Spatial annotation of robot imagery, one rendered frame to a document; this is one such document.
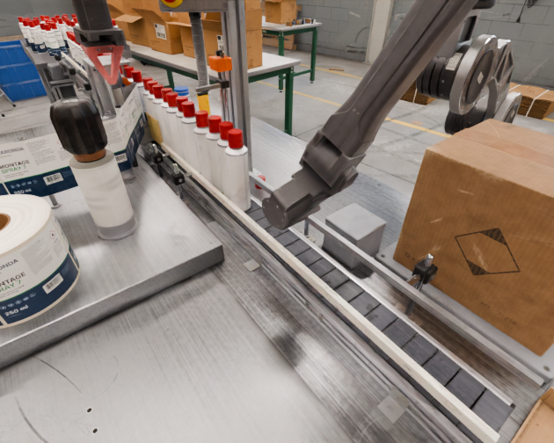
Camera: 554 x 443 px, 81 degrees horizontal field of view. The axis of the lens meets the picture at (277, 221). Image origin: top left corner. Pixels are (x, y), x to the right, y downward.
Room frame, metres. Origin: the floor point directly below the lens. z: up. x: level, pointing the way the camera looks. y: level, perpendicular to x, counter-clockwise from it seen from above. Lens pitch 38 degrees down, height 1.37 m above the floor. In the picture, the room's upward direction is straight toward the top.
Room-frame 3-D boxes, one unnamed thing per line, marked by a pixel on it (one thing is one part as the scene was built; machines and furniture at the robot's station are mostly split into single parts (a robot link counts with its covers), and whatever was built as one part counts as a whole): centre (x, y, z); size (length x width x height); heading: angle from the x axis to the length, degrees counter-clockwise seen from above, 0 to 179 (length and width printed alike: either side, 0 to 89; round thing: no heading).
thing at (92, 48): (0.71, 0.34, 1.23); 0.07 x 0.07 x 0.09; 39
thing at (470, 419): (0.58, 0.05, 0.91); 1.07 x 0.01 x 0.02; 37
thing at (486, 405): (0.83, 0.20, 0.86); 1.65 x 0.08 x 0.04; 37
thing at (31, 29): (2.87, 1.60, 0.98); 0.57 x 0.46 x 0.21; 127
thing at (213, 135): (0.77, 0.15, 0.98); 0.05 x 0.05 x 0.20
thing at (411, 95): (4.57, -1.82, 0.16); 0.65 x 0.54 x 0.32; 49
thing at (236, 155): (0.69, 0.09, 0.98); 0.05 x 0.05 x 0.20
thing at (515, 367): (0.62, 0.00, 0.96); 1.07 x 0.01 x 0.01; 37
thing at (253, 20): (2.73, 0.32, 0.97); 0.51 x 0.39 x 0.37; 140
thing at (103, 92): (1.11, 0.53, 1.01); 0.14 x 0.13 x 0.26; 37
